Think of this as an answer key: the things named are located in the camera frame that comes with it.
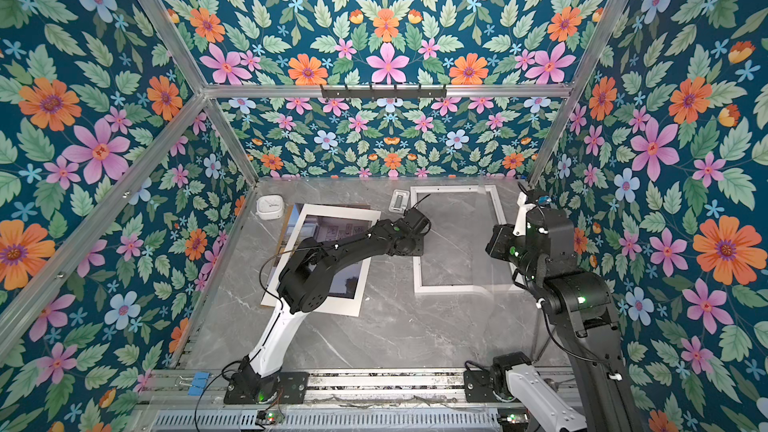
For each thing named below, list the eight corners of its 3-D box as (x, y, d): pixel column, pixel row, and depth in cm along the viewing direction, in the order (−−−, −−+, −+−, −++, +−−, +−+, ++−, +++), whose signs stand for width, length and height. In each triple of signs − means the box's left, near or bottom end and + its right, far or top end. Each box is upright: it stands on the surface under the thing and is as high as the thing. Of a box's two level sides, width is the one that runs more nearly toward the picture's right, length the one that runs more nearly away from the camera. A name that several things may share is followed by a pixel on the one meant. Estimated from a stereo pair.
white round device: (256, 220, 109) (251, 213, 106) (263, 201, 115) (259, 195, 112) (281, 220, 109) (278, 213, 106) (288, 201, 115) (285, 195, 112)
